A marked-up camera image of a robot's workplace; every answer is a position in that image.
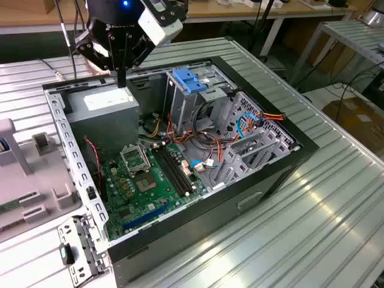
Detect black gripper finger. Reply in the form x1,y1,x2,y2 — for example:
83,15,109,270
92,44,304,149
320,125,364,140
121,35,157,88
74,29,123,88

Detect red yellow power wire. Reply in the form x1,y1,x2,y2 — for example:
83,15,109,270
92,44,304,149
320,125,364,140
256,110,285,122

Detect metal disk bay cage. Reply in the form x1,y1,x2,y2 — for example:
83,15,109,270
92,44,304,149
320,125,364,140
209,91,301,191

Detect blue drive latch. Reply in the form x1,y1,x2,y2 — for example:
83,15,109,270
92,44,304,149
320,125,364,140
173,69,208,94

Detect metal optical drive cage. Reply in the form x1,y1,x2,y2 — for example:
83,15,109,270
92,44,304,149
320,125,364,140
163,64,238,134

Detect grey power supply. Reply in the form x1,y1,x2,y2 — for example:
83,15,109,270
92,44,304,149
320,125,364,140
64,83,141,157

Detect long wooden desk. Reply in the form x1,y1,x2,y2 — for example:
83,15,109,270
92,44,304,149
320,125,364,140
0,0,359,58

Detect metal socket cover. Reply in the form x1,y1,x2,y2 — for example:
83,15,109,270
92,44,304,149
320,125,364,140
119,143,151,175

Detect black tripod stand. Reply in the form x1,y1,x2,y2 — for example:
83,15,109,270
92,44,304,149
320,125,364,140
247,0,278,56

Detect black RAM slot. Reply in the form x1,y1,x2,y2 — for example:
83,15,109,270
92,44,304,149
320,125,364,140
151,146,187,198
160,145,195,195

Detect CPU socket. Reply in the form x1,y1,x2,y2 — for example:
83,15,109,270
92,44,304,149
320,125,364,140
131,170,160,194

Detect grey parts rack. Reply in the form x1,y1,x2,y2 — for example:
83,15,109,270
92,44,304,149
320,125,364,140
0,118,82,241

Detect green motherboard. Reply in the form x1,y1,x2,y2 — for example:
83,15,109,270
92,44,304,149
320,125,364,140
100,140,209,241

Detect blue expansion slot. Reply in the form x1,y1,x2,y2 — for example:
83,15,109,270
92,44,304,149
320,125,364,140
121,200,172,232

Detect green RAM stick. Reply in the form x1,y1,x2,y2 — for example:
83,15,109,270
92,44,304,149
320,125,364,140
0,197,23,213

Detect black open PC case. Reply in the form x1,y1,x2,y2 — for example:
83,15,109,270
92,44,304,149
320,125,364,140
41,55,320,286

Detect brown cardboard box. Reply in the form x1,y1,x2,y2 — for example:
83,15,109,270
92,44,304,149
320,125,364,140
311,32,364,76
322,95,384,151

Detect black blue latch clip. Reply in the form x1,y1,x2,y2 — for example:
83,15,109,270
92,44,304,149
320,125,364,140
59,243,76,265

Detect metal slat side table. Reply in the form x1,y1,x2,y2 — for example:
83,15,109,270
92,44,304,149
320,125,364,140
289,20,384,88

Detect arm cable with connector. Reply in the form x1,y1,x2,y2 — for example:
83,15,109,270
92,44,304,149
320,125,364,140
38,56,79,81

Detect black camera bracket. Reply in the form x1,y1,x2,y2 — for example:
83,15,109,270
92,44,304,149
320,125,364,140
143,0,189,28

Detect yellow black power wires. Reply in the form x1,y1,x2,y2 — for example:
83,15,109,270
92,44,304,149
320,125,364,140
139,112,166,140

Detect orange black wire bundle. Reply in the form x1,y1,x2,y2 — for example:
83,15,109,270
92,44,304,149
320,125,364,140
166,112,241,169

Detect red black fan wire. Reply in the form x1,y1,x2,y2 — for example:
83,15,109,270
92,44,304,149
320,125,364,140
83,137,101,179

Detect blue data wire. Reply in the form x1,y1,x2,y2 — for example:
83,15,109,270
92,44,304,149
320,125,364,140
236,112,262,139

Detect small blue white wire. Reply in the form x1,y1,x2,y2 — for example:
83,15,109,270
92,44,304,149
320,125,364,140
188,158,218,173

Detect hinged metal slot bracket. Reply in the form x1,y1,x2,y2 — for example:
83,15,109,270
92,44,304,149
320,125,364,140
56,214,112,286

